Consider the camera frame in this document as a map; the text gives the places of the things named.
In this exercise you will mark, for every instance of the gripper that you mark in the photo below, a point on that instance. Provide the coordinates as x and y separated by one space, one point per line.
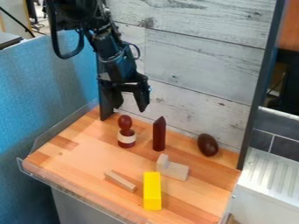
118 65

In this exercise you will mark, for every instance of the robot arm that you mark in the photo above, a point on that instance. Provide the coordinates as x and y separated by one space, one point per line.
74 14

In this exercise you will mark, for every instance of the dark red pointed block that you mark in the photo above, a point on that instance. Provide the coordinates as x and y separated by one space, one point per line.
159 134

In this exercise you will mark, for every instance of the flat light wooden block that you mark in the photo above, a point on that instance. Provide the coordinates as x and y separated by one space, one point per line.
120 180

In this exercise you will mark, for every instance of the grey L-shaped block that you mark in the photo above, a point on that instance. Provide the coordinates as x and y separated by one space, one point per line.
173 168

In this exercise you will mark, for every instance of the dark brown egg-shaped block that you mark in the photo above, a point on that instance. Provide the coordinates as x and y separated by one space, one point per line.
207 144

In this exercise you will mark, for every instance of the yellow block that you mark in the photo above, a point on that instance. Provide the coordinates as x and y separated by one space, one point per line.
152 190

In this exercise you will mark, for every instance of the dark red toy figure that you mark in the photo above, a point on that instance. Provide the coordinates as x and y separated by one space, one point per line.
126 131

